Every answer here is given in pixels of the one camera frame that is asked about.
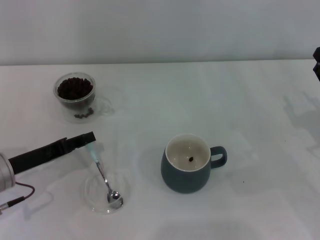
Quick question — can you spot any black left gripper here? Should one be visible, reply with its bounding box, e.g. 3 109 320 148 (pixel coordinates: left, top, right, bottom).
7 131 97 176

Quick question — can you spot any blue-handled metal spoon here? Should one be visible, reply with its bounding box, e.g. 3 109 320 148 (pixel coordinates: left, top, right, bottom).
87 141 124 207

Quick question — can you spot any dark teal ceramic mug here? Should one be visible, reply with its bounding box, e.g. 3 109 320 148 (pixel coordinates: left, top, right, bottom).
160 133 228 194

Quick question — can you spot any spilled coffee beans cluster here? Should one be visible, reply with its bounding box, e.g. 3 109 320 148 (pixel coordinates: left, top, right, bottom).
74 107 95 119

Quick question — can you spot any glass saucer with spilled beans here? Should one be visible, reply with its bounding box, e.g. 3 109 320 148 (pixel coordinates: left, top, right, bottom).
55 83 115 124

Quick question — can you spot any double-walled glass cup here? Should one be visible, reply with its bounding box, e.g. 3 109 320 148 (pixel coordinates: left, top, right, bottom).
52 72 113 111

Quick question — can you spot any coffee beans pile in cup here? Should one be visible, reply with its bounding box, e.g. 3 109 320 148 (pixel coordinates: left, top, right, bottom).
56 77 94 110

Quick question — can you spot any empty clear glass saucer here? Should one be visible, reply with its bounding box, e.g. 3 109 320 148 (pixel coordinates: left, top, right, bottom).
83 169 133 215

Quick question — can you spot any left arm cable with plug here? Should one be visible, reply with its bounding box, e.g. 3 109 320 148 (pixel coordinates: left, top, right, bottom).
0 182 36 216

